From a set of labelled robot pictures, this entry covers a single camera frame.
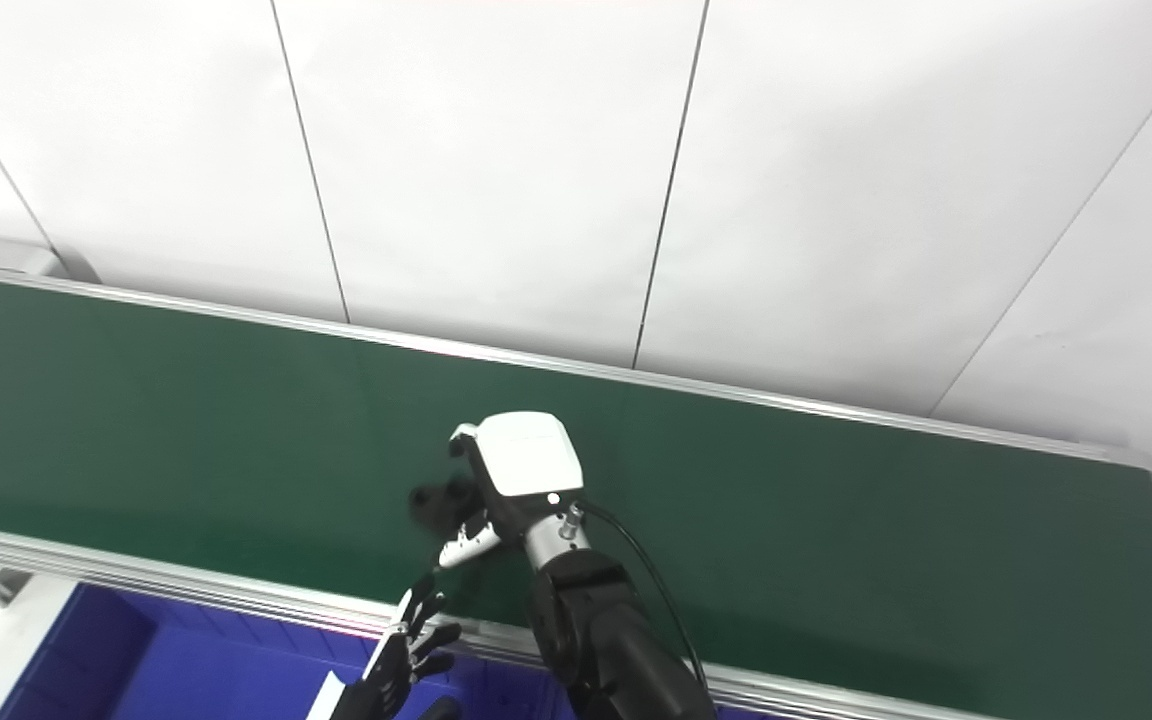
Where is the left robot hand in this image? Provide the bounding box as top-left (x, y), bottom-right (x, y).
top-left (306, 574), bottom-right (463, 720)

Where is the black plastic part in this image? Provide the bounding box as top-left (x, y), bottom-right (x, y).
top-left (406, 474), bottom-right (484, 546)

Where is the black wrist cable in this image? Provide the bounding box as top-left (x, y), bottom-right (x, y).
top-left (576, 498), bottom-right (710, 693)

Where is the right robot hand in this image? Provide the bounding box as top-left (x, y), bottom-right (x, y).
top-left (438, 410), bottom-right (586, 572)

